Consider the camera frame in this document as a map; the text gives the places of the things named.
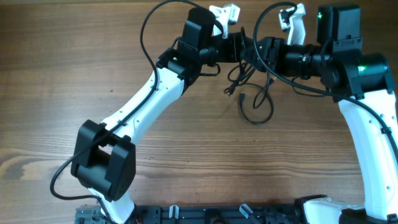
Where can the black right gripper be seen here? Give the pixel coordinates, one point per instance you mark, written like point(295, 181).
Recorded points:
point(276, 46)

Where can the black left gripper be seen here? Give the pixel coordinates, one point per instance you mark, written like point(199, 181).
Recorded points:
point(235, 39)

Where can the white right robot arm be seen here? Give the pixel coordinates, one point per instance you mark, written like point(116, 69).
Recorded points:
point(362, 86)

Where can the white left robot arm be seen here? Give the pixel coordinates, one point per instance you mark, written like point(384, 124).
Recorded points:
point(104, 159)

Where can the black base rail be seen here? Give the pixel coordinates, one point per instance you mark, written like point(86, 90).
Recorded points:
point(279, 213)

